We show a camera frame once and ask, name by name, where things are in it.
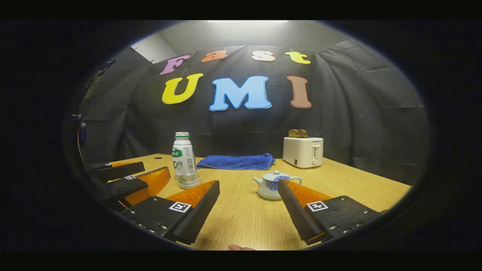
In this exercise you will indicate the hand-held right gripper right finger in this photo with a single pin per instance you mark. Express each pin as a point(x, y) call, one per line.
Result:
point(293, 210)

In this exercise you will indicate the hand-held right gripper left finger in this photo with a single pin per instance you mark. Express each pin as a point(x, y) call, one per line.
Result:
point(201, 214)

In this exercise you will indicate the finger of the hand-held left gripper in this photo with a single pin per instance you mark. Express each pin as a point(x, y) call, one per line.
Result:
point(120, 171)
point(126, 185)

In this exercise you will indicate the white water bottle green label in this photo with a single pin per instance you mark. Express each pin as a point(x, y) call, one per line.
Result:
point(182, 158)

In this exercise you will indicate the white toaster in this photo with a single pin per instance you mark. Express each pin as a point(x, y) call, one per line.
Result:
point(301, 152)

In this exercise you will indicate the blue towel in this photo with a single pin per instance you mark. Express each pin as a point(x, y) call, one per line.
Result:
point(237, 162)

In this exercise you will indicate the brown toast slice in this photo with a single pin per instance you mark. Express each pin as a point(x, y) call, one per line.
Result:
point(293, 133)
point(303, 134)

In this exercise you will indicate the black backdrop cloth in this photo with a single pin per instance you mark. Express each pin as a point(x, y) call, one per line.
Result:
point(339, 113)

